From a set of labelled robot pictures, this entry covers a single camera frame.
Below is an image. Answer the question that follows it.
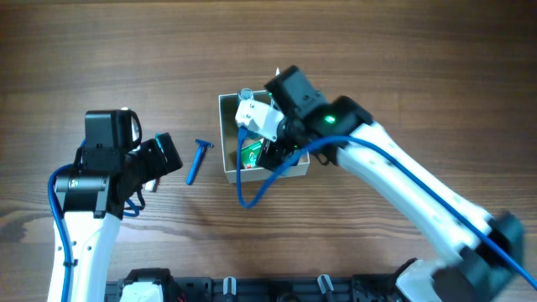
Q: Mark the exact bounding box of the green soap box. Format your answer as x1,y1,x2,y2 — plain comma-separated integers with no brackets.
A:
240,139,263,169

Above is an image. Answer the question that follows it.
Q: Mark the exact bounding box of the blue disposable razor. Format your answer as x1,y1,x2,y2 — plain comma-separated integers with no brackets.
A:
186,139,214,185

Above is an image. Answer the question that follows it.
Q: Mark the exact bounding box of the blue mouthwash bottle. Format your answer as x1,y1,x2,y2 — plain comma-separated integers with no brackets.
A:
237,88,254,105

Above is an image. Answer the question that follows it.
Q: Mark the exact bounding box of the teal toothpaste tube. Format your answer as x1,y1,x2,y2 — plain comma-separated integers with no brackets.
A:
143,133,166,192

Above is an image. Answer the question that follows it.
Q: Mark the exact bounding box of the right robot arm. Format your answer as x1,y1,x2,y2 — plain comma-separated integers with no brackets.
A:
265,65,536,301

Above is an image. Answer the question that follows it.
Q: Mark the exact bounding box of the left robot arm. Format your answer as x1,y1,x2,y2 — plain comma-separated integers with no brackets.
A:
47,108,183,301

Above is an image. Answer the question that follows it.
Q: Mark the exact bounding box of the white cardboard open box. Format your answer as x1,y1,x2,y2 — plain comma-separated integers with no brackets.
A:
218,91,310,184

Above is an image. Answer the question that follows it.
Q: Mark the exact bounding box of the left blue cable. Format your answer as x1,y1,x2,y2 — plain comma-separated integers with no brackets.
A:
46,138,142,302

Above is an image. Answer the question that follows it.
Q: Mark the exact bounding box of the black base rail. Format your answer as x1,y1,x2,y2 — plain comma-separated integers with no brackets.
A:
104,268,416,302

